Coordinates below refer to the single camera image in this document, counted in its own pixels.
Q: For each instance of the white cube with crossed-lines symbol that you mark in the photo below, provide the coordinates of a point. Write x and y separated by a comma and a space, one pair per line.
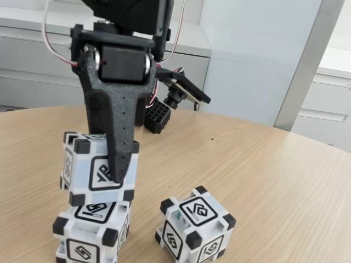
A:
82, 170

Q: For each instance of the white cube with stacked-diamonds symbol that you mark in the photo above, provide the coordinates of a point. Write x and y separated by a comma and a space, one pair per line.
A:
197, 211

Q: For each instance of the white low cabinet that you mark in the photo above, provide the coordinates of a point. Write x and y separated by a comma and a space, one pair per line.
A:
27, 60

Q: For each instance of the frosted glass partition panel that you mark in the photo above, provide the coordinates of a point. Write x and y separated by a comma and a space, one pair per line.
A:
260, 54

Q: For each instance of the white cube with lightning symbol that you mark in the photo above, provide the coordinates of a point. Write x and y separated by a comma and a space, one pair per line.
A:
82, 249

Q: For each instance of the white drawer cabinet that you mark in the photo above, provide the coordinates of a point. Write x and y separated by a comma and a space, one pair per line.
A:
323, 109

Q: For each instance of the gripper camera on black mount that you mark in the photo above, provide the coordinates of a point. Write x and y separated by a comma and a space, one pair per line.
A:
192, 87

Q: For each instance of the grey metal partition post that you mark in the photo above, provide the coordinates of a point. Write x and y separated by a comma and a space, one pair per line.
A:
310, 60

